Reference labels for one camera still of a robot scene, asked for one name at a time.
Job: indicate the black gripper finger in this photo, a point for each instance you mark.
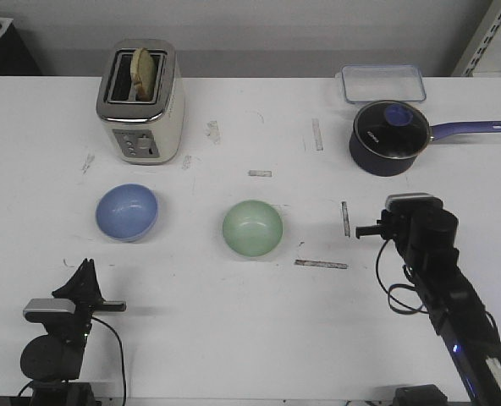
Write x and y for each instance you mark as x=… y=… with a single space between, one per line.
x=96 y=294
x=77 y=281

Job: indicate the dark blue saucepan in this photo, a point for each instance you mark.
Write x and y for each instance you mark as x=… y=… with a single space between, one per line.
x=387 y=167

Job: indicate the white slotted shelving rack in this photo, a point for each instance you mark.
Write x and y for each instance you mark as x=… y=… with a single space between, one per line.
x=482 y=55

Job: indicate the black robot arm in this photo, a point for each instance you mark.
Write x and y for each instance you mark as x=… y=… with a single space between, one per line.
x=423 y=234
x=53 y=360

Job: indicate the cream and chrome toaster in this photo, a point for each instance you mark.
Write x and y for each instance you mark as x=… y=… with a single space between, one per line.
x=143 y=132

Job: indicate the blue bowl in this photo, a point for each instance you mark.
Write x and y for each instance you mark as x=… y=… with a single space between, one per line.
x=127 y=212

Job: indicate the clear plastic container blue rim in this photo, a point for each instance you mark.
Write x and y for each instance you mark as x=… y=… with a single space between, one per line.
x=363 y=83

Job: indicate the glass pot lid blue knob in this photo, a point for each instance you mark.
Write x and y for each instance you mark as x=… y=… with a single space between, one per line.
x=392 y=129

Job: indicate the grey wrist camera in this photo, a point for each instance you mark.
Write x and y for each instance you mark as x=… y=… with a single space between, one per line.
x=393 y=201
x=48 y=310

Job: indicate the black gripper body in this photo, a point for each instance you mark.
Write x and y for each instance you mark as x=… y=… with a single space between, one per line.
x=391 y=225
x=86 y=304

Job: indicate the toast slice in toaster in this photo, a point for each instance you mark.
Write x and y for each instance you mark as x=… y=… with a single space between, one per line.
x=143 y=74

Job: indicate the green bowl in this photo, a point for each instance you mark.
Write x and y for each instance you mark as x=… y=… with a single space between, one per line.
x=252 y=228

